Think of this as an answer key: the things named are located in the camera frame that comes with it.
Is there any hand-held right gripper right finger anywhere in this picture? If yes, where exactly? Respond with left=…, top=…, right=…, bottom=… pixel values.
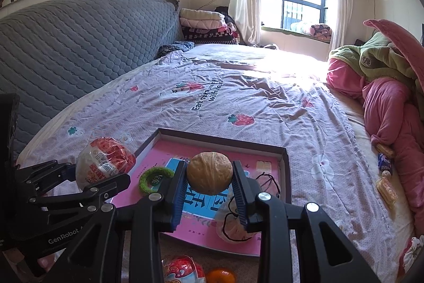
left=232, top=160, right=381, bottom=283

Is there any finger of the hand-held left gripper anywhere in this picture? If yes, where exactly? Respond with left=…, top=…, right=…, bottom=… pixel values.
left=15, top=160, right=80, bottom=195
left=28, top=173, right=131, bottom=214

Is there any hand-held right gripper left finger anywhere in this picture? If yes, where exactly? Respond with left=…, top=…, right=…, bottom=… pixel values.
left=43, top=160, right=187, bottom=283

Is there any red white toy egg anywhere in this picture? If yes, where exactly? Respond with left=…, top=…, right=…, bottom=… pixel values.
left=76, top=136, right=137, bottom=189

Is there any green fuzzy ring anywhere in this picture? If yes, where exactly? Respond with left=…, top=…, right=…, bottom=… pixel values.
left=138, top=167, right=175, bottom=194

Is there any white drawstring pouch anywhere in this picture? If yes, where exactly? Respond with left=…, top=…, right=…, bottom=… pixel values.
left=215, top=172, right=282, bottom=242

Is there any walnut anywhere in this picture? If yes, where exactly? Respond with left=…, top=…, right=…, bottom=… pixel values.
left=186, top=152, right=233, bottom=195

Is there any grey cardboard box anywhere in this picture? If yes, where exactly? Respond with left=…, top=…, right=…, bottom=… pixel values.
left=127, top=128, right=293, bottom=258

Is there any blue white toy egg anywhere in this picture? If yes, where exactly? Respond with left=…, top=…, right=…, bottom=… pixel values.
left=162, top=255, right=207, bottom=283

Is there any orange mandarin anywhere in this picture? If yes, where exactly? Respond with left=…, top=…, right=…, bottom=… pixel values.
left=206, top=268, right=237, bottom=283

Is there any pink book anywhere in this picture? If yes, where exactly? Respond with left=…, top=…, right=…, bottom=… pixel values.
left=129, top=139, right=282, bottom=256

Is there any grey quilted headboard cover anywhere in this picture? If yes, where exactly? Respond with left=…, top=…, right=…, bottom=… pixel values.
left=0, top=0, right=184, bottom=158

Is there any dark blue cloth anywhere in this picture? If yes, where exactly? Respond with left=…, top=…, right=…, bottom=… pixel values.
left=158, top=41, right=195, bottom=58

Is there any yellow cracker packet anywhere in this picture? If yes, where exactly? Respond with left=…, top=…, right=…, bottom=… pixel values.
left=375, top=176, right=398, bottom=209

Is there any blue snack packet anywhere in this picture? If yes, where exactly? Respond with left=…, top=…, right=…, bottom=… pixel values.
left=378, top=153, right=393, bottom=175

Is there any small yellow snack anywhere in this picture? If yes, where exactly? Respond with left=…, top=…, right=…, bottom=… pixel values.
left=376, top=144, right=396, bottom=158

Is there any dark checked folded blanket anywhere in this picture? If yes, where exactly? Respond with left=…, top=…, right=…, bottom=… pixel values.
left=182, top=26, right=239, bottom=45

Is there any pink fleece blanket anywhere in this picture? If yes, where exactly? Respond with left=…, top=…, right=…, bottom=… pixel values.
left=326, top=58, right=424, bottom=214

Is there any cream folded blanket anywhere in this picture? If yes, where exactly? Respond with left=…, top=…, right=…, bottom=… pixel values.
left=180, top=8, right=226, bottom=21

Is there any folded blanket on windowsill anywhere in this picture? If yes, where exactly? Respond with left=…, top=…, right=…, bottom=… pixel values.
left=291, top=21, right=333, bottom=40

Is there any floral scrunchie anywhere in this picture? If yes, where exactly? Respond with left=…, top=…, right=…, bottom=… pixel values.
left=397, top=237, right=419, bottom=280

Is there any green blanket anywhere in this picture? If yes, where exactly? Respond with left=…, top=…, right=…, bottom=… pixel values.
left=328, top=31, right=419, bottom=85

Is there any pink quilted blanket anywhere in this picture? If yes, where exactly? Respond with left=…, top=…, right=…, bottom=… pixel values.
left=363, top=19, right=424, bottom=105

